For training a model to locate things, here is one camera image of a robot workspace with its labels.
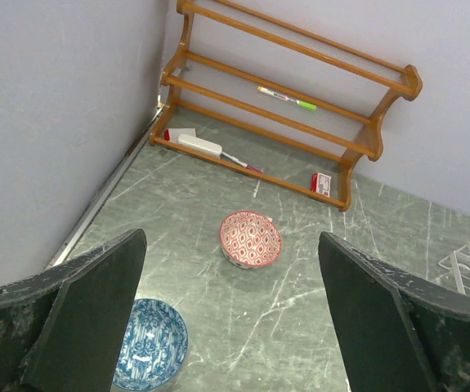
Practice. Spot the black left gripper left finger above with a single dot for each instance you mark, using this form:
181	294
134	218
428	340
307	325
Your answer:
62	329

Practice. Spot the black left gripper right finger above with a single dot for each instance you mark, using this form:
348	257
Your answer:
396	331

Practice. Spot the wooden shelf rack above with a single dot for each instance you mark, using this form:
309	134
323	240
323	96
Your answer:
278	82

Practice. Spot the blue swirl pattern bowl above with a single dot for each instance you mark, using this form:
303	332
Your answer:
154	346

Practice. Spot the red white small box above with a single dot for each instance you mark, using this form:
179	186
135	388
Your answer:
321	184

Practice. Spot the red drop pattern bowl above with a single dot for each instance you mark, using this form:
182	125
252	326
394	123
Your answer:
250	240

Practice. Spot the pink white marker pen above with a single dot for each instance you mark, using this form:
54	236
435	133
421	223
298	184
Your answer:
239	162

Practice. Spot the white eraser block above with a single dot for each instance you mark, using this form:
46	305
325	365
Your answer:
200	145

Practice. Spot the green white marker pen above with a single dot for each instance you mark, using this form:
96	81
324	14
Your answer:
286	98

